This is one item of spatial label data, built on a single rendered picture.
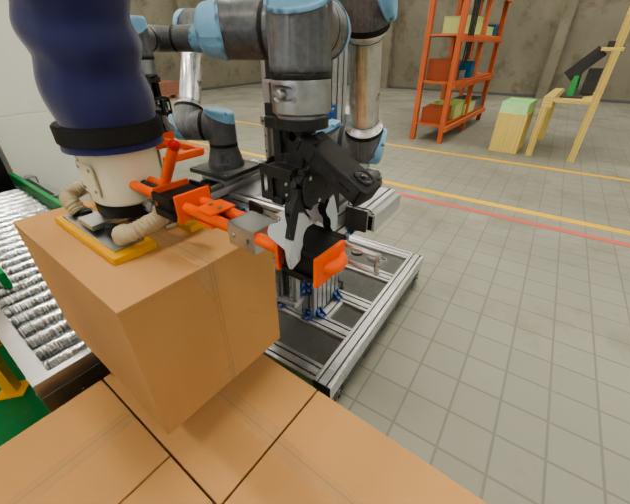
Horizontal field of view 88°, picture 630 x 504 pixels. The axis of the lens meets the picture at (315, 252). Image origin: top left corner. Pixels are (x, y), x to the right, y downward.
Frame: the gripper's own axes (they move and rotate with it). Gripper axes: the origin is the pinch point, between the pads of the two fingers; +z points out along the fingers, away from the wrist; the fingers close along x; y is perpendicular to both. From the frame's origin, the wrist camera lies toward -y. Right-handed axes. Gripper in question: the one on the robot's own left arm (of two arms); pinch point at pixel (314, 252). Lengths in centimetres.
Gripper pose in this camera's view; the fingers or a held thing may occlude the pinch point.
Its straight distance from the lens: 51.9
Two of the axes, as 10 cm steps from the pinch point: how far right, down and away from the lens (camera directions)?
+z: 0.0, 8.5, 5.2
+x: -6.1, 4.2, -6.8
